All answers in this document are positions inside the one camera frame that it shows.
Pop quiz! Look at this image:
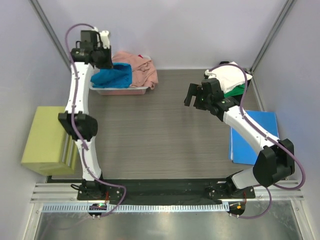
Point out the blue t shirt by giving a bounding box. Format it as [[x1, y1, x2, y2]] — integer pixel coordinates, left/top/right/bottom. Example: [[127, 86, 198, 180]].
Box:
[[90, 62, 133, 89]]

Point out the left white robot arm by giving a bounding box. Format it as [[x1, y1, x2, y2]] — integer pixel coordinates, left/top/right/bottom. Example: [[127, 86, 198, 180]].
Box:
[[58, 28, 113, 201]]

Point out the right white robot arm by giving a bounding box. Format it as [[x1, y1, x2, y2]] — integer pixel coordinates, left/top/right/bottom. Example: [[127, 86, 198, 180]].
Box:
[[184, 78, 295, 198]]

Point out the white folded t shirt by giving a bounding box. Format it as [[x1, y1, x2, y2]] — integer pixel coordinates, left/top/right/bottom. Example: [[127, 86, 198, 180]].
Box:
[[204, 65, 245, 94]]

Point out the green folded t shirt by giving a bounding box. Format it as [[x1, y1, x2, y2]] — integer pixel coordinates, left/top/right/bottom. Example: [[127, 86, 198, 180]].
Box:
[[224, 84, 245, 98]]

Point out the black folded t shirt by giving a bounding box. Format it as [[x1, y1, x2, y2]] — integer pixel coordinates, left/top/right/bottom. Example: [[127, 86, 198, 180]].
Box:
[[219, 61, 230, 65]]

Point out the white plastic basket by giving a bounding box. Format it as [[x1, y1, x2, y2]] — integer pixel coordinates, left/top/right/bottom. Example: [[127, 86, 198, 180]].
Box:
[[89, 56, 152, 96]]

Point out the pink t shirt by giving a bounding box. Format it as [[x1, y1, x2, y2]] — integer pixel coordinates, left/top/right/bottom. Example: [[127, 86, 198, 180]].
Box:
[[112, 51, 158, 90]]

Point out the blue folder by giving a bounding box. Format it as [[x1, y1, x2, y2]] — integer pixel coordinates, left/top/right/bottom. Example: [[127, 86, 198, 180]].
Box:
[[228, 109, 280, 166]]

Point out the yellow green box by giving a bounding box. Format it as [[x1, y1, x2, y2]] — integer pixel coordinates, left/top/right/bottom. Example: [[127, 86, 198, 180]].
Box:
[[21, 106, 78, 176]]

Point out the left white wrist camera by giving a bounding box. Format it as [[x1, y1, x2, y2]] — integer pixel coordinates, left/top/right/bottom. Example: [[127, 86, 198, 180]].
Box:
[[93, 27, 111, 49]]

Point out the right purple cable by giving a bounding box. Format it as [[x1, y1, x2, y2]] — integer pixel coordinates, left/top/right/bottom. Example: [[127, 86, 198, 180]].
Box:
[[208, 63, 306, 219]]

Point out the purple cable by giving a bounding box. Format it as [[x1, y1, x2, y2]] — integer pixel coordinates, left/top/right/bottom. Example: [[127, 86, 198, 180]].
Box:
[[208, 63, 306, 219], [64, 23, 127, 217]]

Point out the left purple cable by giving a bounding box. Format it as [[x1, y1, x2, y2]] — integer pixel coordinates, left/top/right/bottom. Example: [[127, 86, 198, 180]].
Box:
[[64, 23, 127, 217]]

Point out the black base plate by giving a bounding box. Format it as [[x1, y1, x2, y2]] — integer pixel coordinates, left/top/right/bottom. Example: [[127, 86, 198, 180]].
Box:
[[50, 178, 256, 217]]

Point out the aluminium rail frame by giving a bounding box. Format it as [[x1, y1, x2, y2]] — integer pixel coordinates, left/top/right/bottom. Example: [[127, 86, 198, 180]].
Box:
[[30, 183, 304, 206]]

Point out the white slotted cable duct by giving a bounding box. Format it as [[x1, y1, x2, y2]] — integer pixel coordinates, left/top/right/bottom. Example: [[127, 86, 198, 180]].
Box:
[[42, 202, 230, 214]]

